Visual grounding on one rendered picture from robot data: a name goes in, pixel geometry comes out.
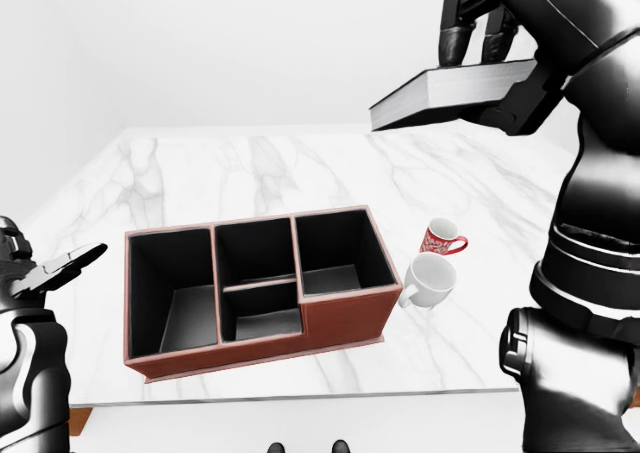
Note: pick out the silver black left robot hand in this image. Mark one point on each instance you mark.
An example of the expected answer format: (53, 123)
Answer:
(50, 269)

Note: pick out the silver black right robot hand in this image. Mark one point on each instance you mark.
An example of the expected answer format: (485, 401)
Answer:
(565, 8)

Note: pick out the dark hardcover book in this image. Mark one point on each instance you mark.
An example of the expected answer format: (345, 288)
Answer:
(450, 93)

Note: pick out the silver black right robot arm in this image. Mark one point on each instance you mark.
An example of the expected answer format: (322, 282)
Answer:
(595, 253)

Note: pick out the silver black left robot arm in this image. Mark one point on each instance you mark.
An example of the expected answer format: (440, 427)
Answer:
(30, 383)

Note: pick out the red-brown desk caddy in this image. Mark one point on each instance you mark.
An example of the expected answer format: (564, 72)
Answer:
(345, 318)

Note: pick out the brown wooden table leg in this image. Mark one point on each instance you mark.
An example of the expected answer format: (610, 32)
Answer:
(80, 420)

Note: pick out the red patterned mug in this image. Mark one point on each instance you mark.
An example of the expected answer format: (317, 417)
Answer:
(436, 243)

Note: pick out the small dark rounded shape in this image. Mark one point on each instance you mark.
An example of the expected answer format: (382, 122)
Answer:
(340, 447)
(276, 448)

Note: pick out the white mug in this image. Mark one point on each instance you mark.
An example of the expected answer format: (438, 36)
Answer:
(425, 285)

